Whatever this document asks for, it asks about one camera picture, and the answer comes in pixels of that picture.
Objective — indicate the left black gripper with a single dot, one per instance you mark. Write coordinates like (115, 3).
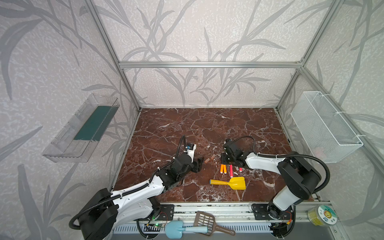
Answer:
(196, 163)

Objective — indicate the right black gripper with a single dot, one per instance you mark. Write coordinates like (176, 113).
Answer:
(229, 159)

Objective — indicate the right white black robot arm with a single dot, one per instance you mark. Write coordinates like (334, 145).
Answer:
(303, 175)

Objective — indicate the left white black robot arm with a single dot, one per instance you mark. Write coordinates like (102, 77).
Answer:
(107, 210)

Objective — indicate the yellow toy shovel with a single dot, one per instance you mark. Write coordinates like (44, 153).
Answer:
(235, 183)

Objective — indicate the brown slotted scoop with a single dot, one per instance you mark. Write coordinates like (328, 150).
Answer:
(208, 220)

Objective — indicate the light blue toy shovel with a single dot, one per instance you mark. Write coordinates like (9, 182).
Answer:
(175, 229)

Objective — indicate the green label tape roll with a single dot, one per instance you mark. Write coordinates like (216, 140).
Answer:
(322, 216)

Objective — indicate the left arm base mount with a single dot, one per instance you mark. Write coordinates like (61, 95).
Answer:
(163, 212)

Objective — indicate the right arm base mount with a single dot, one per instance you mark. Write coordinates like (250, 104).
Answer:
(264, 211)

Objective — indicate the white wire mesh basket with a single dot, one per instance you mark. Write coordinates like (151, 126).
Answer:
(327, 134)

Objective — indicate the clear plastic wall tray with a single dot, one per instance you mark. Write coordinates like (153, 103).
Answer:
(77, 141)

